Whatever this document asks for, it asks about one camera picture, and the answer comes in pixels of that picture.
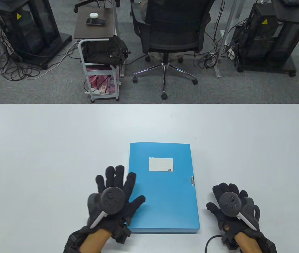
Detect person's right hand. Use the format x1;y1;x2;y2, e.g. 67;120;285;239
206;183;261;237

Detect person's left hand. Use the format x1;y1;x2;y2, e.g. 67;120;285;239
87;166;146;237

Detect blue file box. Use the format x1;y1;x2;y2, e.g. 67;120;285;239
126;143;200;234

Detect person's left forearm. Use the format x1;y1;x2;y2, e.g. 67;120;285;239
79;229;113;253

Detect person's right forearm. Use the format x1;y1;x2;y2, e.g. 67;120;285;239
234;232;264;253

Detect grey right hand controller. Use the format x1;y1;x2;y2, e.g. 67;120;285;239
219;192;260;231

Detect grey hand controller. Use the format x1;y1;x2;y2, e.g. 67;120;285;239
219;192;260;231
87;187;126;229

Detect grey left hand controller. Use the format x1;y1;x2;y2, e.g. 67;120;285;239
87;187;126;229

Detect pink bags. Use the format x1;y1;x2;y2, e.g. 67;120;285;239
87;75;118;95

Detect white metal table leg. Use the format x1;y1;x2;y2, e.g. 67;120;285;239
215;0;241;78
112;0;125;78

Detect black equipment rack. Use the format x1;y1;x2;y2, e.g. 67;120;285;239
0;0;73;70
231;0;299;77

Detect black backpack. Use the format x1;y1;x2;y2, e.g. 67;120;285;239
82;35;131;66

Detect black mesh office chair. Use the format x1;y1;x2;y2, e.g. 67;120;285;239
131;0;216;100

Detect white cart with brown top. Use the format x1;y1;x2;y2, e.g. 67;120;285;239
74;7;121;103

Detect black smartphone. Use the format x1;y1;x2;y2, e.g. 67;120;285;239
86;18;107;27

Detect black chair base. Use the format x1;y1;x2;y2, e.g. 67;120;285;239
74;0;121;13

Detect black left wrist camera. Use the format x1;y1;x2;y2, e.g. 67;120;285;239
112;223;132;244

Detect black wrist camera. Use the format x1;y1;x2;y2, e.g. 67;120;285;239
112;223;132;244
221;232;241;251

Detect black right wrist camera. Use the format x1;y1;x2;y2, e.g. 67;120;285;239
221;232;241;251

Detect black right forearm strap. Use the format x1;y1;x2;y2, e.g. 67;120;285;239
264;233;277;253

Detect black forearm strap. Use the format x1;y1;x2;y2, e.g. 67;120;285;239
264;233;277;253
64;229;86;253

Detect black left forearm strap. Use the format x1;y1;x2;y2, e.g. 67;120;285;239
64;229;86;253

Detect bundle of black cables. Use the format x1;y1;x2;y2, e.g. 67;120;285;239
197;26;242;70

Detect tangle of floor cables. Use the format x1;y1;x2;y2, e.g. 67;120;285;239
0;16;82;81

